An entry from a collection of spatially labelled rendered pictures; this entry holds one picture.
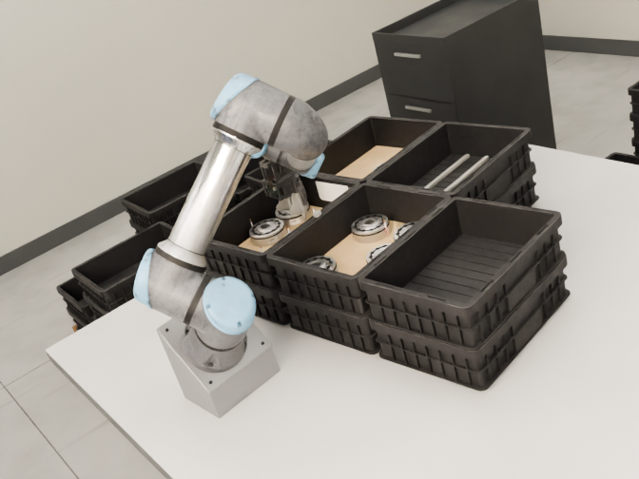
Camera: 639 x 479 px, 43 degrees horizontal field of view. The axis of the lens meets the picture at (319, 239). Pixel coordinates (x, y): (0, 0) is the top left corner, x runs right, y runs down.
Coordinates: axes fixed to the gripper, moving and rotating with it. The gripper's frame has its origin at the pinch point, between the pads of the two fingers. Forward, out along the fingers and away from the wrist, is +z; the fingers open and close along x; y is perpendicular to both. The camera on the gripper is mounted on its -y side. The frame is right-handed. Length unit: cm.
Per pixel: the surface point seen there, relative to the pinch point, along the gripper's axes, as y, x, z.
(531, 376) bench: 11, 86, 15
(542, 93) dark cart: -178, -48, 42
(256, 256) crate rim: 28.8, 19.5, -7.5
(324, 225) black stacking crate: 7.6, 21.3, -5.2
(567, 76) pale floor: -293, -116, 85
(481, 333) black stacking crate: 18, 81, 1
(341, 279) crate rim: 26, 48, -7
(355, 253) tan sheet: 6.3, 29.3, 2.0
